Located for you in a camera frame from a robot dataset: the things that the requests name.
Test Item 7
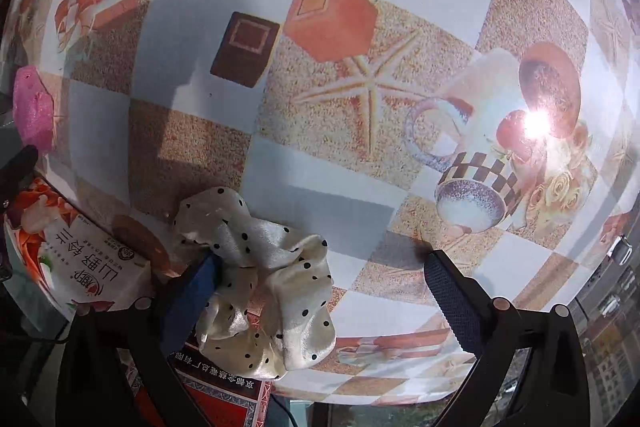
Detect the white polka dot scrunchie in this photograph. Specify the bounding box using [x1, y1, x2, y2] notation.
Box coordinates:
[172, 187, 337, 380]

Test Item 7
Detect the white orange tissue packet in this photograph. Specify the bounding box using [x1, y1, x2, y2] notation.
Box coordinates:
[4, 177, 156, 315]

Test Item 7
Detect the red cardboard box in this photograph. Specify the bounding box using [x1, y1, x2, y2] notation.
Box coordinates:
[120, 337, 276, 427]

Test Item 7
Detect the printed checkered tablecloth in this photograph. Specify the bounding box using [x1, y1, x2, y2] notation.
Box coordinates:
[0, 0, 640, 408]

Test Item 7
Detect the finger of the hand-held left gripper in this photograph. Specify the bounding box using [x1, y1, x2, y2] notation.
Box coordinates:
[0, 145, 40, 208]

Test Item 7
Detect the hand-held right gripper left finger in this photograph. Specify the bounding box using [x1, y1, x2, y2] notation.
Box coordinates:
[55, 252, 223, 427]

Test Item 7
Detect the black cable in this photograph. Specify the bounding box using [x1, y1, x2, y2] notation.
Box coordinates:
[270, 397, 301, 427]

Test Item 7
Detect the pink mesh bath sponge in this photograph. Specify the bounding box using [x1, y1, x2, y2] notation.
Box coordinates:
[12, 66, 55, 154]

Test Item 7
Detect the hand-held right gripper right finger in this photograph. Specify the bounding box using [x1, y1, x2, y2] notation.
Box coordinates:
[422, 249, 593, 427]

